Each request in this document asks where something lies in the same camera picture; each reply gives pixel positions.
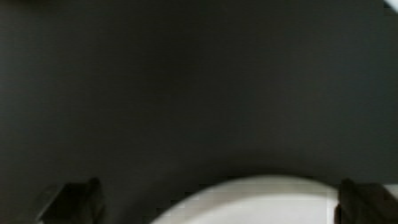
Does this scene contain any white cross-shaped table base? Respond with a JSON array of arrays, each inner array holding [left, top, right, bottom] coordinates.
[[150, 175, 398, 224]]

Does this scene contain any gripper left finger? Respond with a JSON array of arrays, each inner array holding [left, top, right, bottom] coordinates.
[[38, 178, 106, 224]]

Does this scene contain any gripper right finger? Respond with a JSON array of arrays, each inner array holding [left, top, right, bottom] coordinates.
[[333, 179, 398, 224]]

